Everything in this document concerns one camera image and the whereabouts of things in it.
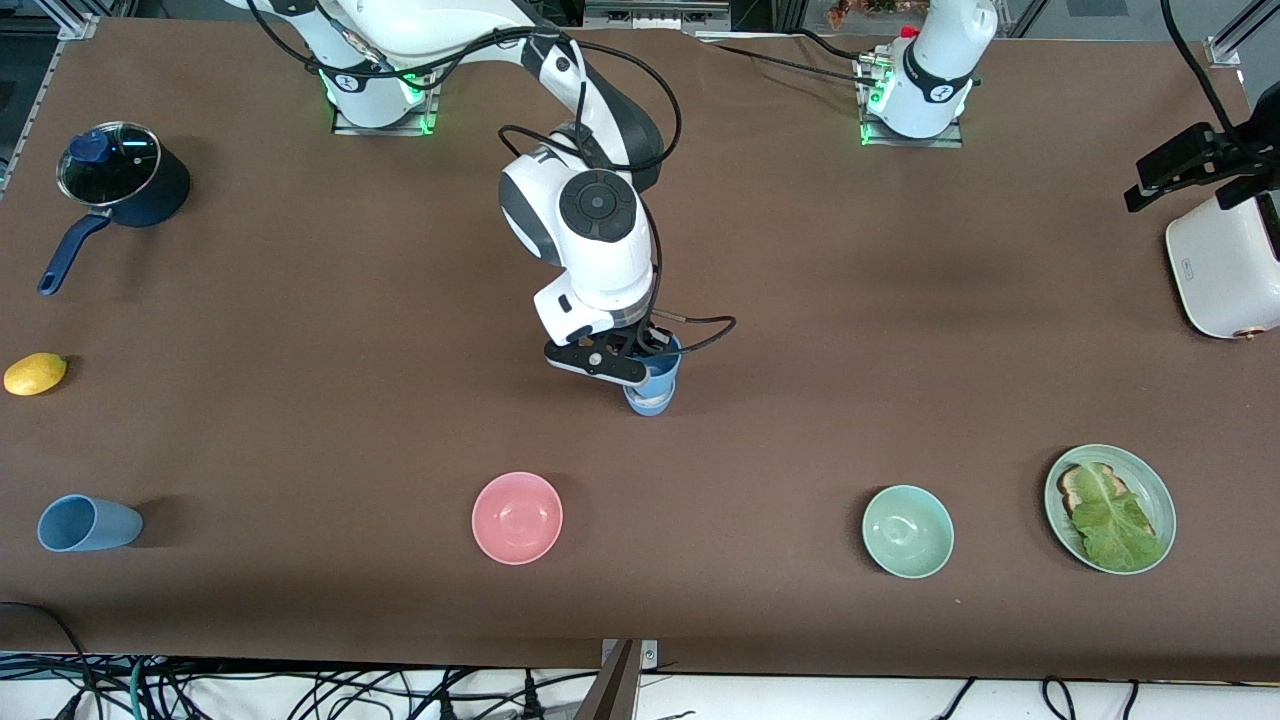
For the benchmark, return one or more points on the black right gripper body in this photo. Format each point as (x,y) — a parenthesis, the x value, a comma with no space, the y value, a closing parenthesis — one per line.
(652,344)

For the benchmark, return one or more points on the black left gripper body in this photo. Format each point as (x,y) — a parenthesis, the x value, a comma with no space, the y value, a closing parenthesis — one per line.
(1237,162)

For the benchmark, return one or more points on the blue cup holding paper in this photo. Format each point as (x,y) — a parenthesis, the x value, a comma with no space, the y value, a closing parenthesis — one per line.
(650,407)

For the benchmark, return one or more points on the white toaster appliance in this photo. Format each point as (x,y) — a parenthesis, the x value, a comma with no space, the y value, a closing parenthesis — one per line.
(1225,280)

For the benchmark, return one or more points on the pink bowl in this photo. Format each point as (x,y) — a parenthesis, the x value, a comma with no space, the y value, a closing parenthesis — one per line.
(517,518)

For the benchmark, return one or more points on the green plate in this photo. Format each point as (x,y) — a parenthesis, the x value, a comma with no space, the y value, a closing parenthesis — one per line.
(1150,480)

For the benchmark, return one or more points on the mint green bowl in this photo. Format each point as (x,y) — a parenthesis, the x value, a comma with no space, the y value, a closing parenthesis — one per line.
(908,532)

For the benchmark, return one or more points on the toast slice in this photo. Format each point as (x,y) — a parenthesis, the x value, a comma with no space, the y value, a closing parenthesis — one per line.
(1072,490)

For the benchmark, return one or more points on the grey metal device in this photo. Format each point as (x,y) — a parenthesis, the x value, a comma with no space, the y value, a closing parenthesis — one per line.
(655,15)

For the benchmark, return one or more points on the dark metal beam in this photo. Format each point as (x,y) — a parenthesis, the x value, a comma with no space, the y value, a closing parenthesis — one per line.
(610,695)

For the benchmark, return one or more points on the green lettuce leaf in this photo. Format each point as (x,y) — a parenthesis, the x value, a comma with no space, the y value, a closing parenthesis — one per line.
(1115,525)

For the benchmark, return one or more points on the dark blue saucepan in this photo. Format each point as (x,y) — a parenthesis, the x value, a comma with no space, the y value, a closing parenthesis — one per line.
(160,195)

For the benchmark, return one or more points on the glass lid blue knob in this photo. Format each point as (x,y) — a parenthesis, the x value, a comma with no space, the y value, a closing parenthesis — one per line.
(120,175)

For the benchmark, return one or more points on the yellow lemon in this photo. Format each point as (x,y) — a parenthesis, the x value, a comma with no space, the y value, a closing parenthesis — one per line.
(35,375)

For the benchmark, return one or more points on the metal corner bracket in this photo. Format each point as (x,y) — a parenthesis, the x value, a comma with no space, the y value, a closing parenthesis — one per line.
(1222,52)

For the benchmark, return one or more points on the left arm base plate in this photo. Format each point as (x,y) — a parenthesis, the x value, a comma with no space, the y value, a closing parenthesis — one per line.
(950,138)

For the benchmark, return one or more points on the small metal table bracket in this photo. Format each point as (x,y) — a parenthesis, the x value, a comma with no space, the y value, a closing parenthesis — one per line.
(650,655)

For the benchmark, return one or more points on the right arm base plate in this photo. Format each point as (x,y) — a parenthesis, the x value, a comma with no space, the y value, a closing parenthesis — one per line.
(430,115)

